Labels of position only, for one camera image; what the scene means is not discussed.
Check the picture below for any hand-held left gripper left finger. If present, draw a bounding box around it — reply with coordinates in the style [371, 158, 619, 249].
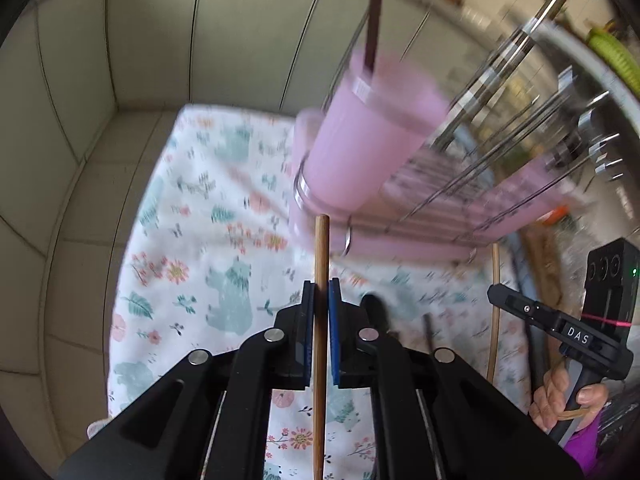
[55, 280, 317, 480]

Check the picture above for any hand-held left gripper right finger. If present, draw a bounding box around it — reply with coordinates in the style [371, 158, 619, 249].
[327, 277, 586, 480]

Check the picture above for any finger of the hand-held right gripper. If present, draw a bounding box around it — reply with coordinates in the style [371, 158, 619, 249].
[487, 284, 563, 333]

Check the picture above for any light wooden chopstick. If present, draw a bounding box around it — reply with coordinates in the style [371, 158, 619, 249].
[309, 214, 331, 480]
[486, 242, 502, 383]

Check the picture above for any pink utensil holder cup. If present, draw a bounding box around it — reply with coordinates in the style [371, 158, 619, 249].
[290, 50, 451, 216]

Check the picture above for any person's right hand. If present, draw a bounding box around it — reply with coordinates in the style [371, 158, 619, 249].
[529, 364, 609, 434]

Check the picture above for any brown wooden board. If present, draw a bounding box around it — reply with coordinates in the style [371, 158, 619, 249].
[520, 225, 568, 311]

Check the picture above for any pink drip tray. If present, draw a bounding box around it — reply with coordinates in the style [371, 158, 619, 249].
[290, 160, 596, 261]

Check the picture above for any floral printed cloth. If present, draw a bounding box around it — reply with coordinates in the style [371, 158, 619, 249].
[107, 102, 536, 480]

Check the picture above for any dark brown chopstick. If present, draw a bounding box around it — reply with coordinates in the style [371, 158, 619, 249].
[364, 0, 386, 73]

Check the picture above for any metal wire dish rack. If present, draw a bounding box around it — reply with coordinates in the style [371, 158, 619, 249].
[292, 0, 631, 261]

